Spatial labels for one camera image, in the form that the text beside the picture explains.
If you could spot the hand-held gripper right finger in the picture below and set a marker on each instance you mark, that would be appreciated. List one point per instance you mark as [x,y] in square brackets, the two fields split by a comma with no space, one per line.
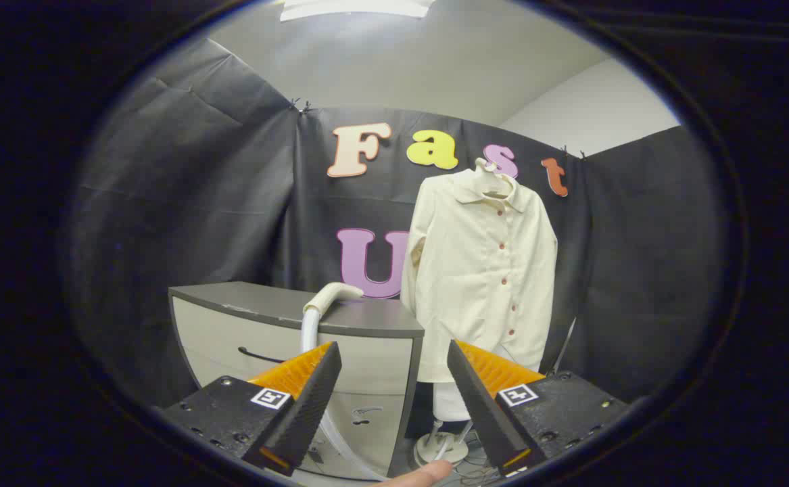
[485,412]

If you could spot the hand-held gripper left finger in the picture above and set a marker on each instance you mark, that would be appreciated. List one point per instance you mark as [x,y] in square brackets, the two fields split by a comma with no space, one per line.
[306,412]

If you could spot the cream button shirt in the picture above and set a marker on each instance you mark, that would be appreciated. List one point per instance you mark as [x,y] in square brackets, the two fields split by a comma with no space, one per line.
[475,284]

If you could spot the white clothes hanger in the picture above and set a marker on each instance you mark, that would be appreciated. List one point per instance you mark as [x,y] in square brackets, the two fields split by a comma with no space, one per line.
[487,169]

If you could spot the white dress form with stand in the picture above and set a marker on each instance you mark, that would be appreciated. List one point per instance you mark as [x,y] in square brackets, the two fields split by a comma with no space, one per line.
[449,402]

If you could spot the ceiling light panel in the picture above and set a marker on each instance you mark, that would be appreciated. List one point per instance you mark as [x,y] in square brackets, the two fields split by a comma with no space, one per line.
[353,8]

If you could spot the grey drawer cabinet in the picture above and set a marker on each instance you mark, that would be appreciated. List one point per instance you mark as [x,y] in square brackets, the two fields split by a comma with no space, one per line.
[367,365]

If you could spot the thin grey metal pole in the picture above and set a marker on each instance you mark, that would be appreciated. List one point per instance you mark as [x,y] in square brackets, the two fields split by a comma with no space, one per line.
[563,346]

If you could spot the black backdrop cloth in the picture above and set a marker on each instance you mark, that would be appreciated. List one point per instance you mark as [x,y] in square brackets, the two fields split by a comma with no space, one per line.
[198,203]

